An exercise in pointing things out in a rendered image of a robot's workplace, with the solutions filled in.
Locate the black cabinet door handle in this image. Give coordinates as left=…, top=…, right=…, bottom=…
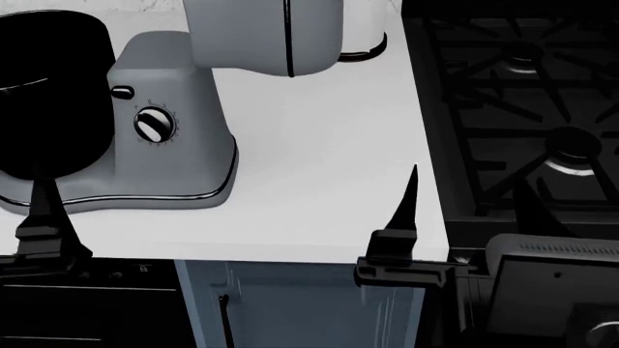
left=218, top=293, right=237, bottom=348

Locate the white canister with black base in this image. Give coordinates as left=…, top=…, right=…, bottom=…
left=338, top=0, right=389, bottom=64

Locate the grey stand mixer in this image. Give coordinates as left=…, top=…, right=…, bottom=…
left=0, top=30, right=241, bottom=218

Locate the black dishwasher front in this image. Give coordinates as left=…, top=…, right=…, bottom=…
left=0, top=257, right=197, bottom=348

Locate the blue-grey cabinet door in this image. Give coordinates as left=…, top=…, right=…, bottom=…
left=174, top=258, right=427, bottom=348

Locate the black mixing bowl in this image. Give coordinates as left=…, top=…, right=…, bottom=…
left=0, top=9, right=118, bottom=181

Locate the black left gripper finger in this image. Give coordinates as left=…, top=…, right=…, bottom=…
left=15, top=175, right=94, bottom=263

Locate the black silver speed dial knob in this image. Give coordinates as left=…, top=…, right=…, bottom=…
left=133, top=108, right=177, bottom=144

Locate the grey stand mixer head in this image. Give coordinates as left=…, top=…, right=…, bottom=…
left=185, top=0, right=345, bottom=79

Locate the black cast iron stove grate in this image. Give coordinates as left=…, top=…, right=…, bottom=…
left=424, top=15, right=619, bottom=218

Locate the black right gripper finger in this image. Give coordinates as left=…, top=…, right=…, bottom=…
left=512, top=176, right=580, bottom=239
left=366, top=163, right=421, bottom=262

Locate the black oval mixer button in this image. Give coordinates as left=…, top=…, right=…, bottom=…
left=110, top=84, right=136, bottom=101

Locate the round black stove burner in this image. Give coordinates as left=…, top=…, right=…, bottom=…
left=542, top=125, right=604, bottom=178
left=500, top=40, right=550, bottom=75

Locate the black gas stove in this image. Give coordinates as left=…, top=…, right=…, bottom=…
left=399, top=0, right=619, bottom=255

